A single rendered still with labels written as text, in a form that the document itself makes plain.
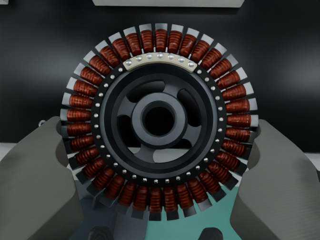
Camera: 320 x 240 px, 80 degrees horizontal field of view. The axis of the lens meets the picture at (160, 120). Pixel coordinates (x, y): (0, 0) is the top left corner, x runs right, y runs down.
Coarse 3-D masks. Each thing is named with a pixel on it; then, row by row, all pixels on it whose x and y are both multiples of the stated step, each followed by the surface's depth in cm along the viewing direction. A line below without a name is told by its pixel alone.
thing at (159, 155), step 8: (0, 144) 22; (8, 144) 22; (0, 152) 22; (136, 152) 21; (160, 152) 21; (168, 152) 21; (176, 152) 21; (184, 152) 21; (0, 160) 22; (160, 160) 21; (168, 160) 21; (240, 160) 21; (312, 160) 21; (80, 168) 21
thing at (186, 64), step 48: (96, 48) 11; (144, 48) 11; (192, 48) 11; (96, 96) 11; (144, 96) 12; (192, 96) 13; (240, 96) 11; (96, 144) 11; (144, 144) 12; (192, 144) 13; (240, 144) 10; (96, 192) 11; (144, 192) 10; (192, 192) 10
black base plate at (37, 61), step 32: (32, 0) 20; (64, 0) 20; (256, 0) 20; (288, 0) 20; (0, 32) 20; (32, 32) 20; (64, 32) 20; (96, 32) 20; (224, 32) 20; (256, 32) 19; (288, 32) 19; (0, 64) 20; (32, 64) 20; (64, 64) 20; (256, 64) 19; (288, 64) 19; (0, 96) 20; (32, 96) 20; (128, 96) 19; (256, 96) 19; (288, 96) 19; (0, 128) 20; (32, 128) 19; (128, 128) 19; (160, 128) 19; (288, 128) 19
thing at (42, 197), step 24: (48, 120) 11; (24, 144) 9; (48, 144) 9; (0, 168) 7; (24, 168) 7; (48, 168) 7; (0, 192) 6; (24, 192) 6; (48, 192) 6; (72, 192) 6; (0, 216) 6; (24, 216) 6; (48, 216) 6; (72, 216) 7
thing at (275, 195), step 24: (264, 120) 11; (264, 144) 9; (288, 144) 9; (264, 168) 8; (288, 168) 8; (312, 168) 8; (240, 192) 7; (264, 192) 7; (288, 192) 7; (312, 192) 7; (240, 216) 7; (264, 216) 6; (288, 216) 6; (312, 216) 6
